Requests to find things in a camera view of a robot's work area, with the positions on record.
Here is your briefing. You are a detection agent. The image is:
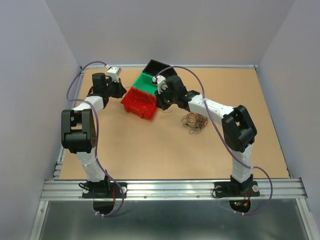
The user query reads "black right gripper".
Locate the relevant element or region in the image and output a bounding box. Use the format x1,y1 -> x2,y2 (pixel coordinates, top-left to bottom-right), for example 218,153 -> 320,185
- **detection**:
154,85 -> 178,111

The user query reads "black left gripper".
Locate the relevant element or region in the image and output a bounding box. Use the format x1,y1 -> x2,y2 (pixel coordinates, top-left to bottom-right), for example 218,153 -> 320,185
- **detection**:
104,77 -> 126,99

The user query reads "orange thin wire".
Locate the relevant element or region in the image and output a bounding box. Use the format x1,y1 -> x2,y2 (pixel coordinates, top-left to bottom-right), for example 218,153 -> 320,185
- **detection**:
124,86 -> 173,113

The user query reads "thin wire bundle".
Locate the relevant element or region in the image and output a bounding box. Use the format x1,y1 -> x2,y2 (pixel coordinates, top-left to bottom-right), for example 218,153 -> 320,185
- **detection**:
180,112 -> 210,136

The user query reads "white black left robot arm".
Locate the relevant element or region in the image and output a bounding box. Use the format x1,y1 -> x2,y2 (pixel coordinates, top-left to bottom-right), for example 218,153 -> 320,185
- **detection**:
61,67 -> 127,199

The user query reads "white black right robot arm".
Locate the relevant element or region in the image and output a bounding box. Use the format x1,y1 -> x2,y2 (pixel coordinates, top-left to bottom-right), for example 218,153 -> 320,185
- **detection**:
152,75 -> 257,198

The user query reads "red plastic bin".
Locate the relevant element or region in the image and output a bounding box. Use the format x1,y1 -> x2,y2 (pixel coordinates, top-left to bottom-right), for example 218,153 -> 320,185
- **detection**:
120,87 -> 157,121

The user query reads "green plastic bin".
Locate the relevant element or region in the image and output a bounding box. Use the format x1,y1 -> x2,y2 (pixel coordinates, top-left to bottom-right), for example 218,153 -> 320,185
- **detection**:
132,72 -> 157,96

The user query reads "black plastic bin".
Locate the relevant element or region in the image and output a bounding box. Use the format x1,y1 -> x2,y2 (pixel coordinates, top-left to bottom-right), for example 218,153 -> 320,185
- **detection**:
142,59 -> 177,78

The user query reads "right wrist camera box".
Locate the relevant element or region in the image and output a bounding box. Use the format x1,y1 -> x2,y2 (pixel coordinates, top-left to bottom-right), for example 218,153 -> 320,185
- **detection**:
152,75 -> 168,94

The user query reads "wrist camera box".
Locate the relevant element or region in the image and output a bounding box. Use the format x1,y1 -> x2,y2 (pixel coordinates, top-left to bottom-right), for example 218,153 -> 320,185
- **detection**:
106,66 -> 122,83
152,75 -> 168,94

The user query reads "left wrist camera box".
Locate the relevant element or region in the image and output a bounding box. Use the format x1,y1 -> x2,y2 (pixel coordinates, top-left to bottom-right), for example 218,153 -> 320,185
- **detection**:
106,66 -> 122,83

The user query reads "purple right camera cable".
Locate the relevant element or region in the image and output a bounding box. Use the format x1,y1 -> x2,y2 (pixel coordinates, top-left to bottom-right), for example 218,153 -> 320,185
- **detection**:
152,65 -> 274,216

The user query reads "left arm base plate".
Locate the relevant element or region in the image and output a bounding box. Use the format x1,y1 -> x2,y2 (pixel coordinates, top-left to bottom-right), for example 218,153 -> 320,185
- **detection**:
78,181 -> 123,199

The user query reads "aluminium mounting rail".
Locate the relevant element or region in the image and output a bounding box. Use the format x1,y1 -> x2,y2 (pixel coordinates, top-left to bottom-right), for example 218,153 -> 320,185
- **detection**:
40,178 -> 308,201

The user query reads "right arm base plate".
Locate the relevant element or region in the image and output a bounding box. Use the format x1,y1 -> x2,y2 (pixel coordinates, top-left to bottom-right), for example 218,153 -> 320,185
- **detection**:
212,181 -> 260,198

